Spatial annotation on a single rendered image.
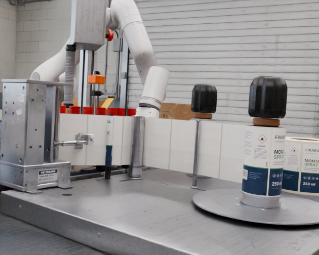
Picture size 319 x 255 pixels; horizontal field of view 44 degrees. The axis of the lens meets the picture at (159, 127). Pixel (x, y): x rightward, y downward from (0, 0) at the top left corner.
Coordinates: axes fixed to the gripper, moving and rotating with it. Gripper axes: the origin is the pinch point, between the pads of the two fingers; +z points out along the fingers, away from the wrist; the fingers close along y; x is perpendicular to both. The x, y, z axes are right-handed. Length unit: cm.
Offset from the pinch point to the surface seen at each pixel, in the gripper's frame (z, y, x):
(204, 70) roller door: -201, -215, 341
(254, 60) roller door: -219, -142, 349
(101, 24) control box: -31.1, 0.4, -34.2
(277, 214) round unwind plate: 16, 67, -29
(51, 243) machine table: 33, 36, -57
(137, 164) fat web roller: 9.6, 20.6, -21.4
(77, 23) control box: -28.4, -3.9, -39.8
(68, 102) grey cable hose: -5.4, -9.1, -29.6
